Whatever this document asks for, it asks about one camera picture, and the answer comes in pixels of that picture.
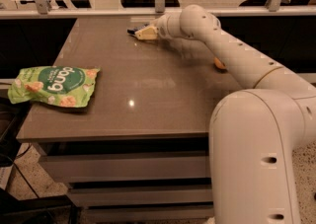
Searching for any orange fruit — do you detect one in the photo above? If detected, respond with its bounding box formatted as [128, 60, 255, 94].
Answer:
[213, 57, 226, 70]

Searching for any black floor cable left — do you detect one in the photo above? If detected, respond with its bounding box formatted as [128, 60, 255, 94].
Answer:
[0, 142, 57, 224]

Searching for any blue rxbar blueberry wrapper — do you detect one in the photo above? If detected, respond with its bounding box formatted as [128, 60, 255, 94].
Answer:
[127, 23, 150, 36]

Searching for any grey drawer cabinet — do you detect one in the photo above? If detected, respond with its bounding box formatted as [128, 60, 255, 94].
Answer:
[18, 18, 240, 223]

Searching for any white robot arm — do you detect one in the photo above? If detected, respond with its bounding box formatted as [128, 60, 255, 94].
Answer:
[134, 5, 316, 224]

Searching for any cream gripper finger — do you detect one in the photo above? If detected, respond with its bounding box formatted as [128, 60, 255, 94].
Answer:
[134, 26, 158, 40]

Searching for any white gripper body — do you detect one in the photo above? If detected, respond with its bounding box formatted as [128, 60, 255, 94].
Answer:
[151, 13, 182, 39]

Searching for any green rice chip bag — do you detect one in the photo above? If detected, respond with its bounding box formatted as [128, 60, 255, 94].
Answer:
[8, 66, 100, 109]

